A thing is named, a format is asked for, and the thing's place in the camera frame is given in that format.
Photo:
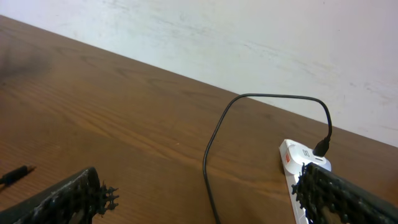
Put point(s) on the white charger adapter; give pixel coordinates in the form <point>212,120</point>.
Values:
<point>294,155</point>

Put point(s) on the white power strip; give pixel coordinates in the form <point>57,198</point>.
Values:
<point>299,213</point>

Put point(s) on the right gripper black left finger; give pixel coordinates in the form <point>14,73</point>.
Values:
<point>76,199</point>

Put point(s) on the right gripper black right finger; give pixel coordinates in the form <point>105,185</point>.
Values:
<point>328,198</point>

